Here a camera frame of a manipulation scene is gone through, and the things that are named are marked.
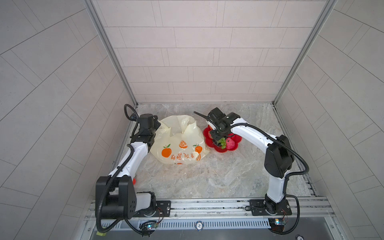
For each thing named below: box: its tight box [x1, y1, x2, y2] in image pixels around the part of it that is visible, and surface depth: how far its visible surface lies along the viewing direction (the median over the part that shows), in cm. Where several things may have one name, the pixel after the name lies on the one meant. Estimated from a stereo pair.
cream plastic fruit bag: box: [149, 115, 210, 165], surface depth 78 cm
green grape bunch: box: [217, 137, 227, 150], surface depth 86 cm
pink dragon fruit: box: [226, 137, 236, 150], surface depth 89 cm
